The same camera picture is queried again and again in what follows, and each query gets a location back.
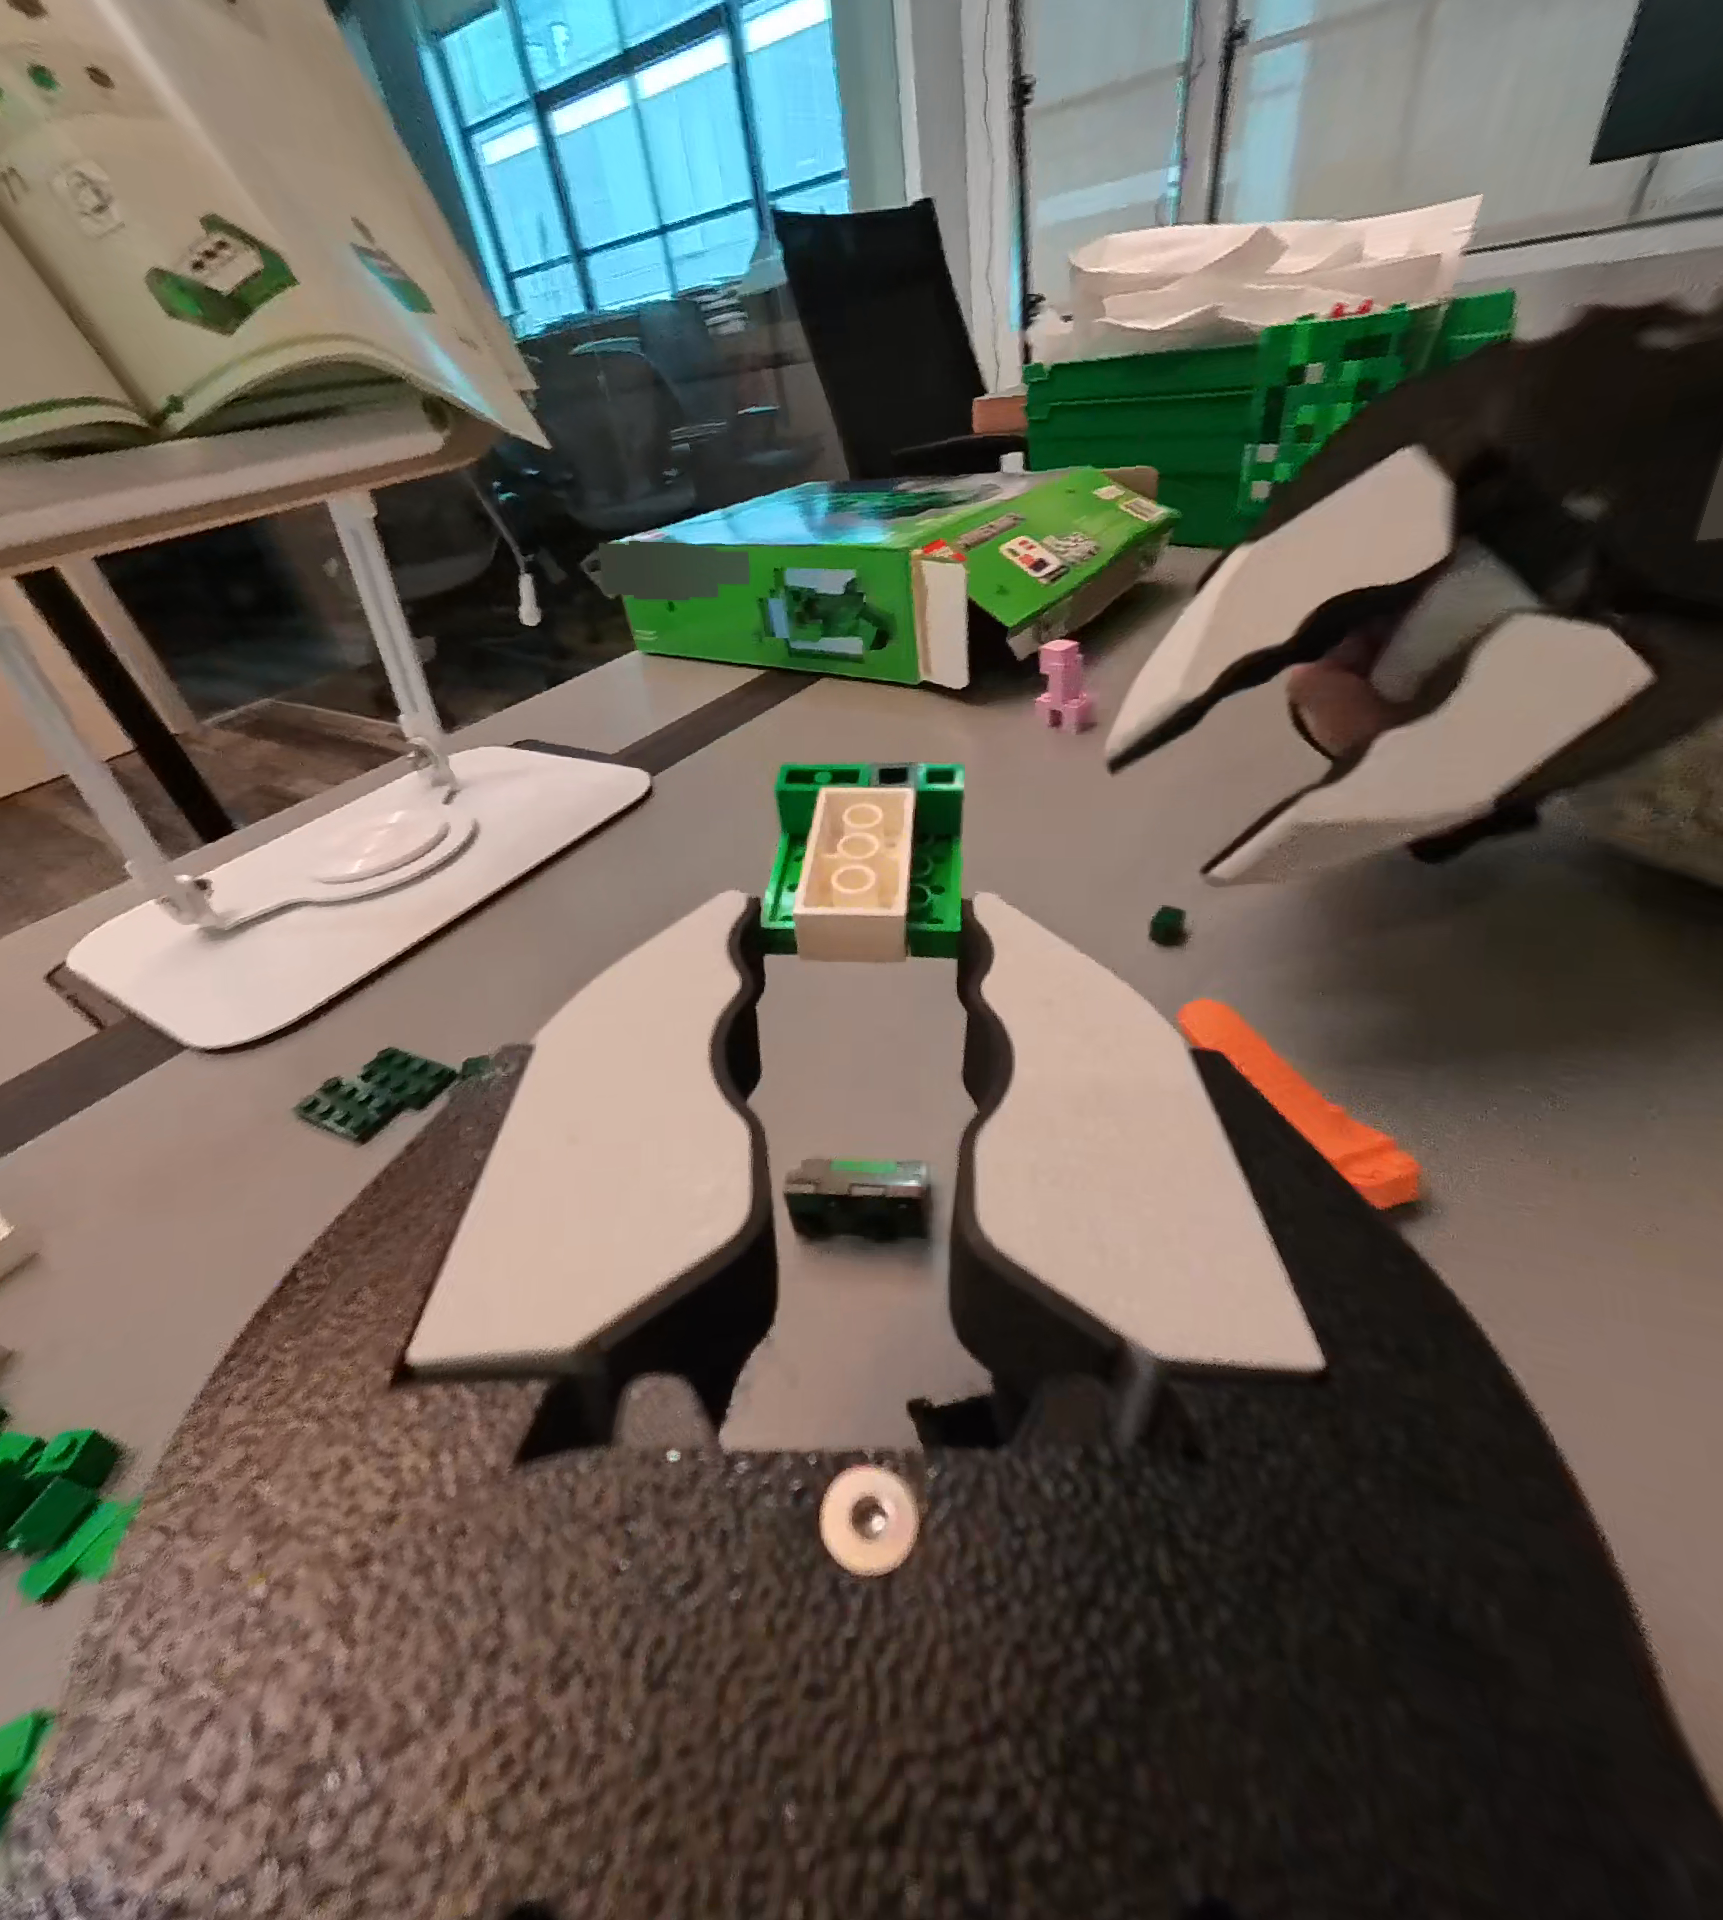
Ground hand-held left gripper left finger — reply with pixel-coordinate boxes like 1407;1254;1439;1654
404;890;779;1430

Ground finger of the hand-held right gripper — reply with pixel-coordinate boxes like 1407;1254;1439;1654
1203;543;1657;890
1105;447;1463;772

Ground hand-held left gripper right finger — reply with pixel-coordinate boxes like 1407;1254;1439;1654
947;894;1327;1430

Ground green and white lego assembly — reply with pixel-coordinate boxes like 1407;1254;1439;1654
761;761;977;967

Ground dark green lego plates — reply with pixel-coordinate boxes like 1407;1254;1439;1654
294;1044;492;1146

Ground small dark lego assembly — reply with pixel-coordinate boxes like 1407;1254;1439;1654
783;1154;935;1246

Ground green lego box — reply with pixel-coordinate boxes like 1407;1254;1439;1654
594;464;1181;695

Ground lego instruction booklet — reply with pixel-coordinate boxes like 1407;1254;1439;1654
0;0;552;470

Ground person's right hand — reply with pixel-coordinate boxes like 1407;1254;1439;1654
1287;636;1387;757

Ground green crate with papers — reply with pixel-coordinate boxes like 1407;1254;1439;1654
1023;288;1517;553

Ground orange brick separator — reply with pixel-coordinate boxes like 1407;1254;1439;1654
1175;996;1421;1212

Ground cream knitted cloth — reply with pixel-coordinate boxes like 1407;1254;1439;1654
1547;601;1723;920

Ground white paper bags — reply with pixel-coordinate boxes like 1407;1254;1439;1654
1067;193;1487;340

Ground white book stand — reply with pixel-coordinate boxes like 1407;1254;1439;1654
0;392;654;1052

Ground black office chair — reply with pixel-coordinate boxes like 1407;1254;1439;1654
771;198;1031;486

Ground dark mesh office chair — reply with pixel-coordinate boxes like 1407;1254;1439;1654
508;297;799;603

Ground window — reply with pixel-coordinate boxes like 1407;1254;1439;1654
418;0;857;321

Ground dark wall screen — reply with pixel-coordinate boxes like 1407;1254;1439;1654
1591;0;1723;166

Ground white cable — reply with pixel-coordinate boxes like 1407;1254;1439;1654
484;476;548;629

